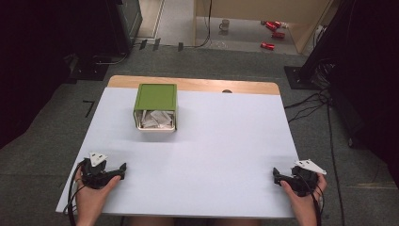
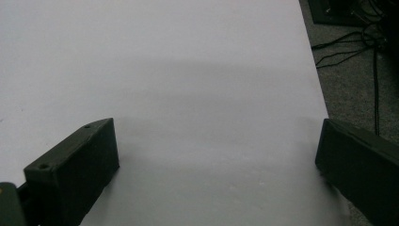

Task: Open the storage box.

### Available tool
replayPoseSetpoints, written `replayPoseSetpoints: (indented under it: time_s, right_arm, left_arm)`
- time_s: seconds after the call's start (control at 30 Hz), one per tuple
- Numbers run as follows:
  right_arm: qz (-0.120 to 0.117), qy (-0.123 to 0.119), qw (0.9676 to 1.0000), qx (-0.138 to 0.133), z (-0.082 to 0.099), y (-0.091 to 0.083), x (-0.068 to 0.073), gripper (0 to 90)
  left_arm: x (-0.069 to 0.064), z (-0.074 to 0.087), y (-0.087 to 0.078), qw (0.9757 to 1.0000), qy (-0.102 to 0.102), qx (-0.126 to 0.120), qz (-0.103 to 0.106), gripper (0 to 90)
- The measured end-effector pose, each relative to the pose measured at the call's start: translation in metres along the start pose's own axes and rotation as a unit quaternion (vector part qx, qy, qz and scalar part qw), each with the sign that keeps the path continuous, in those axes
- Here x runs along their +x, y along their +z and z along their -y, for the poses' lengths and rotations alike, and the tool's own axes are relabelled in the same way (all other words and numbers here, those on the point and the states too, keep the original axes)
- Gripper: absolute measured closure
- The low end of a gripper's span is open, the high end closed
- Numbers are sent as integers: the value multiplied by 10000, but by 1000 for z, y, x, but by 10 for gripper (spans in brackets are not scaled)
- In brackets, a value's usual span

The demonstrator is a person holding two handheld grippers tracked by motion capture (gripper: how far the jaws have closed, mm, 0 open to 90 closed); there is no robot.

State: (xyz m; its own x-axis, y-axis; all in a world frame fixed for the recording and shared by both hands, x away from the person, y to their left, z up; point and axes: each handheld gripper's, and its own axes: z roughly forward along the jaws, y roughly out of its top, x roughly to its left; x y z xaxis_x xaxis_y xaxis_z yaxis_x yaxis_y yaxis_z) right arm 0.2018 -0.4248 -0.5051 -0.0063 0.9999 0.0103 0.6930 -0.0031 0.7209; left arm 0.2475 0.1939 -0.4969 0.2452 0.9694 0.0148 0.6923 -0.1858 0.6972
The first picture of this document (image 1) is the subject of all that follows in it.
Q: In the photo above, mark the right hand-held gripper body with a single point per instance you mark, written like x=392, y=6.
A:
x=301, y=183

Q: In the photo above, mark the black metal stand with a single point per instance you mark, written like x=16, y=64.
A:
x=316, y=47

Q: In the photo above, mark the red can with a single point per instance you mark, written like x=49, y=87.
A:
x=270, y=26
x=267, y=46
x=278, y=24
x=278, y=35

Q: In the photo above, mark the person's left hand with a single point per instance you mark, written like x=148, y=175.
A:
x=91, y=197

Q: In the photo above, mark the grey mug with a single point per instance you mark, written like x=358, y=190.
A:
x=224, y=25

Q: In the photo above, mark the black tape strip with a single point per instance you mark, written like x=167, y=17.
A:
x=143, y=44

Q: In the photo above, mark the black angled tape mark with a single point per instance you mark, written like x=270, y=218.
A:
x=90, y=108

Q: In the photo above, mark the person's right hand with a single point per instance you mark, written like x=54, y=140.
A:
x=306, y=204

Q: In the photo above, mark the beige wooden cabinet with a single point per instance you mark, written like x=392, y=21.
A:
x=251, y=9

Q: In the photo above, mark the white table cover sheet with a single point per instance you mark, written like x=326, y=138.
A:
x=204, y=150

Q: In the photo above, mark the pile of white paper packets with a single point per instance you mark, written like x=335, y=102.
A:
x=156, y=119

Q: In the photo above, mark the green-lidded cream storage box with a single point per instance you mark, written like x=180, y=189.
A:
x=156, y=96

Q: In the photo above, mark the black stand base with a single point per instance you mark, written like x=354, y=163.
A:
x=87, y=69

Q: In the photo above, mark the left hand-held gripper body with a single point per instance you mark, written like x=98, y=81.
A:
x=94, y=175

